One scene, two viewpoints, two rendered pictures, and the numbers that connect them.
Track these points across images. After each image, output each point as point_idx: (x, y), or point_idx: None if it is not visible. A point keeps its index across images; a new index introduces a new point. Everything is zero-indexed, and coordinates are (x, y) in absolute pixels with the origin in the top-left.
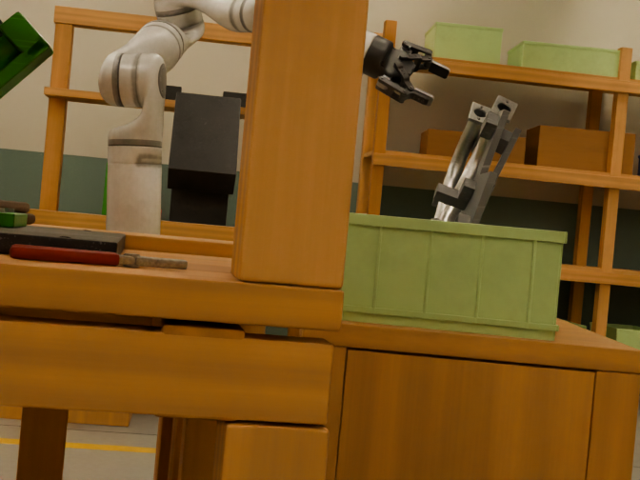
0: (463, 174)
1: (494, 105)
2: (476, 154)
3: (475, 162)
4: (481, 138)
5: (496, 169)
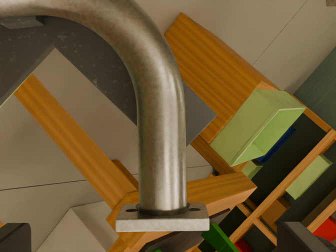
0: (55, 1)
1: (151, 230)
2: (117, 50)
3: (101, 36)
4: (144, 93)
5: (87, 78)
